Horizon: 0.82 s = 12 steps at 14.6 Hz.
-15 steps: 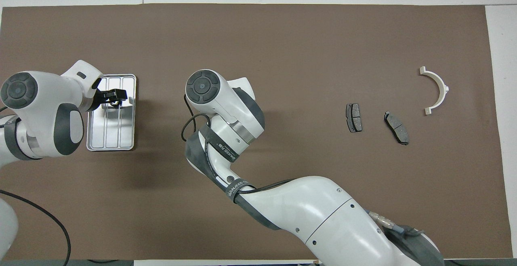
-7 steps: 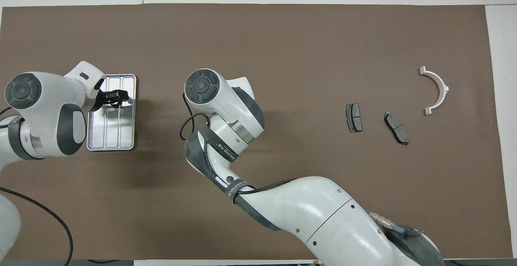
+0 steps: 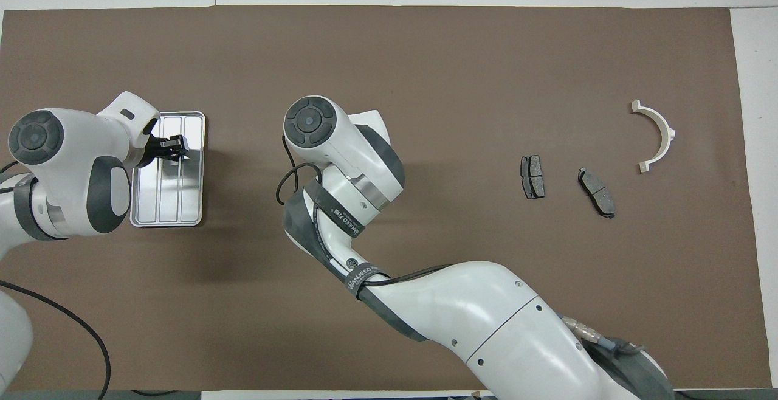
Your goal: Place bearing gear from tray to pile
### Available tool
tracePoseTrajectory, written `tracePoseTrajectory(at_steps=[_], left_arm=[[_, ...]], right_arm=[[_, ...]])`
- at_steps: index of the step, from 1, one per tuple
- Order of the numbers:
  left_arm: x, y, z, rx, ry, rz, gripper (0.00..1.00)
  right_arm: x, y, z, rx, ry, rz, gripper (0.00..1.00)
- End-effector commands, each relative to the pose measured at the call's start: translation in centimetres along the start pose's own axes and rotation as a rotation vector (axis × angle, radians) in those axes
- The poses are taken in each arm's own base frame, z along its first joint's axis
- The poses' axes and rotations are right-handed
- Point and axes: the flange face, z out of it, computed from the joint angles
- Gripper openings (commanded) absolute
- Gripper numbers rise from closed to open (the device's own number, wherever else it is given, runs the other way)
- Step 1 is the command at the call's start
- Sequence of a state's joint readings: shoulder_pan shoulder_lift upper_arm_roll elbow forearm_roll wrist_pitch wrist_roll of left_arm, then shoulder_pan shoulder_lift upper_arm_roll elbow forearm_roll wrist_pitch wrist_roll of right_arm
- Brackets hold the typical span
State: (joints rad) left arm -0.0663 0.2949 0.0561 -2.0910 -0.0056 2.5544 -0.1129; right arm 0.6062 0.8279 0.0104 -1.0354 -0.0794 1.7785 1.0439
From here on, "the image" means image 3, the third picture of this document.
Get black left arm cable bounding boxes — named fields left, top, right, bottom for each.
left=0, top=278, right=114, bottom=400

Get rectangular grey brake pad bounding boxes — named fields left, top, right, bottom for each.
left=520, top=154, right=546, bottom=200

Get silver metal tray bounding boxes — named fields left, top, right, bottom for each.
left=129, top=111, right=206, bottom=228

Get white semicircular bracket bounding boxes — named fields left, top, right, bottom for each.
left=631, top=100, right=676, bottom=174

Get curved grey brake pad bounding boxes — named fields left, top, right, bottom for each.
left=577, top=167, right=616, bottom=219

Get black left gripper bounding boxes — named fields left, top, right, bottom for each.
left=138, top=134, right=191, bottom=167

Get brown table mat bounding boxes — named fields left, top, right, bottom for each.
left=0, top=5, right=773, bottom=392

